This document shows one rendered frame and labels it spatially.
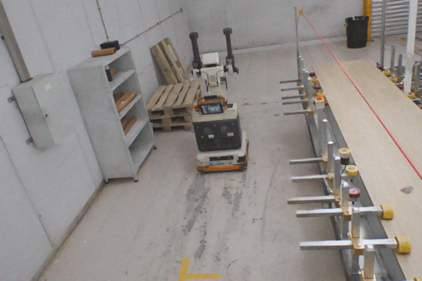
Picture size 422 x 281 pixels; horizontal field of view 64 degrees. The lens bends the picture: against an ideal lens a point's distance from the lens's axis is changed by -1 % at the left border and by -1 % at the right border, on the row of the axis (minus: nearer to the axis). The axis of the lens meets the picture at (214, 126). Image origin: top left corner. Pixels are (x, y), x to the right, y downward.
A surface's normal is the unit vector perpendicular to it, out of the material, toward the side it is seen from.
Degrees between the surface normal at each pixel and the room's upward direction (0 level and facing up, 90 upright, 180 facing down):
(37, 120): 90
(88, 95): 90
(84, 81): 90
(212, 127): 90
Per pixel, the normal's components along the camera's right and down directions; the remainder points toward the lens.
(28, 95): -0.13, 0.44
